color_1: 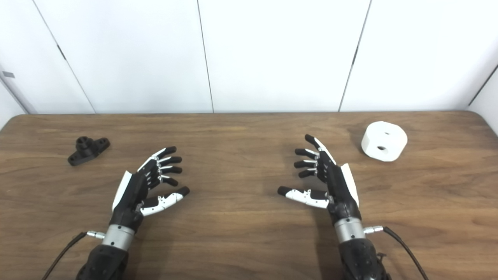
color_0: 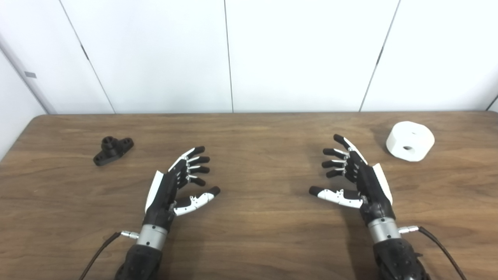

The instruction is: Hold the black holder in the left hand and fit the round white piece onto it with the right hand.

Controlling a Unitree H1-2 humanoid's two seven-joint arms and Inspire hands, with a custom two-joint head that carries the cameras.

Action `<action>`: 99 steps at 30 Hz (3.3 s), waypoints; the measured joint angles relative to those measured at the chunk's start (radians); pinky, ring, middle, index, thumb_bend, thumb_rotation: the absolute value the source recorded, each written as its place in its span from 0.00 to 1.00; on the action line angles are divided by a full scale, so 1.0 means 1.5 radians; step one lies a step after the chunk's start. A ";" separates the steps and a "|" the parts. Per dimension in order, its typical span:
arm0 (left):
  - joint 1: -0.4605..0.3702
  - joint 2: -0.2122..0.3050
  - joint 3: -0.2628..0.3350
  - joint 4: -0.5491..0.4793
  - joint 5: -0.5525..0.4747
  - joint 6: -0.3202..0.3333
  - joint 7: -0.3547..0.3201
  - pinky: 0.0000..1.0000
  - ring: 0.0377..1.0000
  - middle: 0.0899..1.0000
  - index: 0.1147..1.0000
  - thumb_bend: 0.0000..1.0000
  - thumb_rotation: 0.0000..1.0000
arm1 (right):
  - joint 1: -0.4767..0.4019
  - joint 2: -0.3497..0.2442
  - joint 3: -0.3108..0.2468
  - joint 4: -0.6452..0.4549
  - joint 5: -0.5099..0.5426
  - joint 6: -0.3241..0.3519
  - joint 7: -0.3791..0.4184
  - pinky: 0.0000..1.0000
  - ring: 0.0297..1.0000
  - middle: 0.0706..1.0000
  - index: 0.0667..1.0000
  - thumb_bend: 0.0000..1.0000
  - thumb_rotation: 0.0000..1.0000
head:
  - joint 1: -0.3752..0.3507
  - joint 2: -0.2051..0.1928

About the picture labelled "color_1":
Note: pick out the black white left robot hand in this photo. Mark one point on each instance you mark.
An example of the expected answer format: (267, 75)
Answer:
(130, 194)

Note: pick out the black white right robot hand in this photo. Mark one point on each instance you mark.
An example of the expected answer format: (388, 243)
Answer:
(340, 190)

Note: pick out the black plastic holder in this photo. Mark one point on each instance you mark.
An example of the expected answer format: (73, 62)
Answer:
(86, 149)

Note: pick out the round white plastic piece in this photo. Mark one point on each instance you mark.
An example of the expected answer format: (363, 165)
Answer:
(383, 138)

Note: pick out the small grey wall label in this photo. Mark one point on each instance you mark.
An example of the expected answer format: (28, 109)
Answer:
(8, 74)

